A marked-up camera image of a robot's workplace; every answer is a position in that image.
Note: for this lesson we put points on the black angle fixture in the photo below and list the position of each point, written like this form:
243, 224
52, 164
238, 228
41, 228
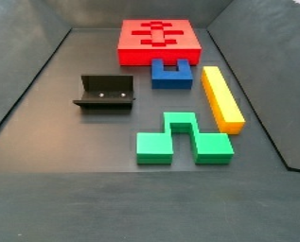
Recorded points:
106, 92

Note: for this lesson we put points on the red puzzle board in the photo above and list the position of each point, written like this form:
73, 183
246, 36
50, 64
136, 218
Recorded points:
157, 39

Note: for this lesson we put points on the blue U-shaped block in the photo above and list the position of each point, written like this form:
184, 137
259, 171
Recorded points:
179, 79

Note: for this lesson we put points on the green stepped block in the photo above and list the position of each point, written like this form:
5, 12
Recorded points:
212, 147

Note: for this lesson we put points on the yellow long block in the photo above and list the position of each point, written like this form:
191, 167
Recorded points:
223, 103

